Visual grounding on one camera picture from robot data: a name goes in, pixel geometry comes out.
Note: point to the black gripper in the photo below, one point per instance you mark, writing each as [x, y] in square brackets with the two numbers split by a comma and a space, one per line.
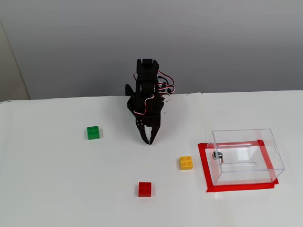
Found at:
[151, 121]

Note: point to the green lego brick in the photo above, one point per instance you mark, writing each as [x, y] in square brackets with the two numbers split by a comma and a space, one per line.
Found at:
[93, 133]

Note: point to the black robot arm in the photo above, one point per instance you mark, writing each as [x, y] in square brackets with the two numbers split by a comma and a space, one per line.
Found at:
[146, 71]

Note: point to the yellow lego brick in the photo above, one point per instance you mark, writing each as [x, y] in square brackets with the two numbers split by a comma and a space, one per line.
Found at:
[186, 163]

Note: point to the red lego brick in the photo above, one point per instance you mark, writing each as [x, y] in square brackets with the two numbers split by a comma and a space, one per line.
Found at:
[145, 189]

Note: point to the silver box lock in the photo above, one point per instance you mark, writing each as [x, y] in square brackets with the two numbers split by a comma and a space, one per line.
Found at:
[217, 156]

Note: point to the transparent plastic box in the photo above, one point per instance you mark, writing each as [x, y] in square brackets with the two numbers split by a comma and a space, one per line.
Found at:
[246, 175]

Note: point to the black table clamp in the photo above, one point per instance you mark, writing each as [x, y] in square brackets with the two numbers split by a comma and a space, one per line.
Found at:
[129, 91]

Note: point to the red tape square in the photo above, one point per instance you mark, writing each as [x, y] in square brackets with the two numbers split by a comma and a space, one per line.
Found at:
[203, 163]

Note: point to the beige board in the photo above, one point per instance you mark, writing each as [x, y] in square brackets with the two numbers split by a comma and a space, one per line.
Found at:
[10, 78]

